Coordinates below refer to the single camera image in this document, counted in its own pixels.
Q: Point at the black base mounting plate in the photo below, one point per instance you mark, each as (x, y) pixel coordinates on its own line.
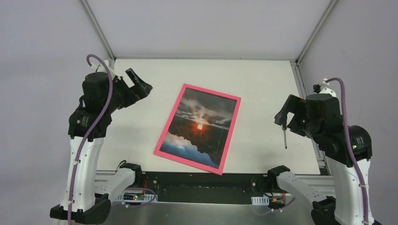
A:
(229, 188)

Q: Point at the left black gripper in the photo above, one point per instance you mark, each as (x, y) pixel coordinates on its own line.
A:
(129, 90)

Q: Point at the pink photo frame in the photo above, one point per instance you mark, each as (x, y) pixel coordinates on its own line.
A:
(218, 171)

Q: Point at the sunset landscape photo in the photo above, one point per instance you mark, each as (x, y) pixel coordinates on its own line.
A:
(199, 128)

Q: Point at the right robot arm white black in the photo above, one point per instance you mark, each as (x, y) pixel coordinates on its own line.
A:
(348, 150)

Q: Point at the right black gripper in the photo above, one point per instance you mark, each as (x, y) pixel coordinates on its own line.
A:
(294, 109)

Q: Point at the right white cable duct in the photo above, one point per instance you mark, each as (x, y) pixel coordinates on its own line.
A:
(260, 200)

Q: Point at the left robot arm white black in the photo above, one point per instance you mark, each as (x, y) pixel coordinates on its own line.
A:
(82, 202)

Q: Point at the black screwdriver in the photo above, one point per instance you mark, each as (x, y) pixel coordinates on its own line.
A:
(284, 136)

